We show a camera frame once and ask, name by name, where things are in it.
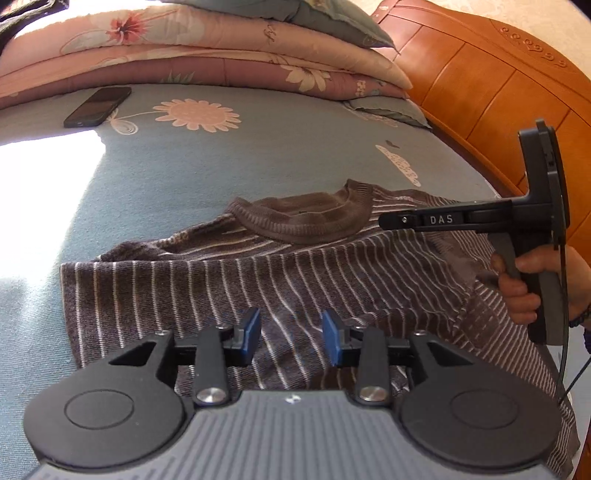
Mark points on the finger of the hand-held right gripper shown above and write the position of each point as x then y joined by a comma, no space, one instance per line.
397,220

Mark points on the pink floral quilt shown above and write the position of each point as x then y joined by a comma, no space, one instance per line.
184,69

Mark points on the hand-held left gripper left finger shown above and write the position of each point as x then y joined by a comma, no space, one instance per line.
251,334

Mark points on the grey striped sweater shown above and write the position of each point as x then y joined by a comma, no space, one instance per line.
323,277

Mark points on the black phone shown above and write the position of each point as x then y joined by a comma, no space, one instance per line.
97,107

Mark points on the teal floral bed sheet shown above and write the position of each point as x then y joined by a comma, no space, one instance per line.
277,152

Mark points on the person's right hand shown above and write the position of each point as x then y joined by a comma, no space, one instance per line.
521,300

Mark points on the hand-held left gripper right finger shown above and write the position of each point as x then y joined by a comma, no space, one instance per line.
330,337

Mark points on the beige floral quilt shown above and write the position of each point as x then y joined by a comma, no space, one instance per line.
346,60

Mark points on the black garment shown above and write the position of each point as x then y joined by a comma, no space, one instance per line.
18,14

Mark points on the teal pillow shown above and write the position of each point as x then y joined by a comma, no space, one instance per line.
332,18

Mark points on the flat grey-green pillow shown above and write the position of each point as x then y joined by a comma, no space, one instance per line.
392,110

